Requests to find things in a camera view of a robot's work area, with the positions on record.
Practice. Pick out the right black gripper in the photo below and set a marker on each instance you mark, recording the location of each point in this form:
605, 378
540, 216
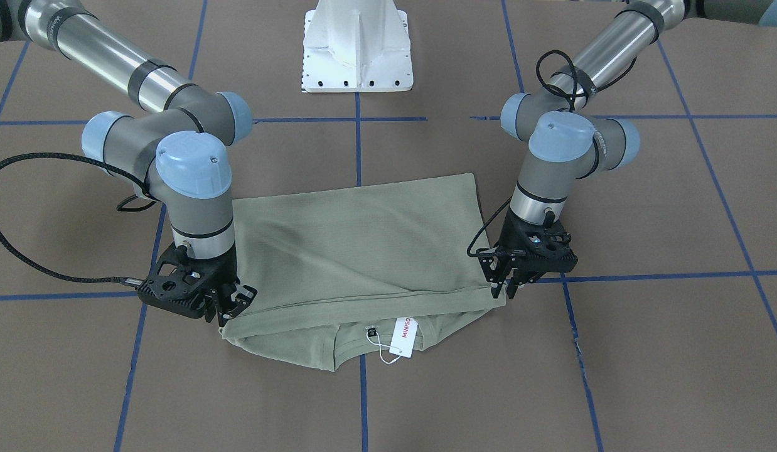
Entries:
223, 274

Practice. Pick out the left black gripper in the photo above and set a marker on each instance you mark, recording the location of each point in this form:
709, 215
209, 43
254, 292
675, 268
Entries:
509, 242

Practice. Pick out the olive green long-sleeve shirt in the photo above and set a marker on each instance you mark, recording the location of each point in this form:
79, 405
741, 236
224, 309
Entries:
327, 264

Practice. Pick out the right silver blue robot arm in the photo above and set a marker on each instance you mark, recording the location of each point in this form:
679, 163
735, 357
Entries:
175, 155

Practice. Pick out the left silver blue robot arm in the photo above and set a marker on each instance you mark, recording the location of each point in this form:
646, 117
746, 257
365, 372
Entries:
564, 146

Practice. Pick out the white Miniso hang tag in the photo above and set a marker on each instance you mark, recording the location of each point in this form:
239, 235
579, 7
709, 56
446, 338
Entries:
399, 345

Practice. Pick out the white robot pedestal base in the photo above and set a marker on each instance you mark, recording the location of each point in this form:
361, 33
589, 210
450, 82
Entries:
356, 46

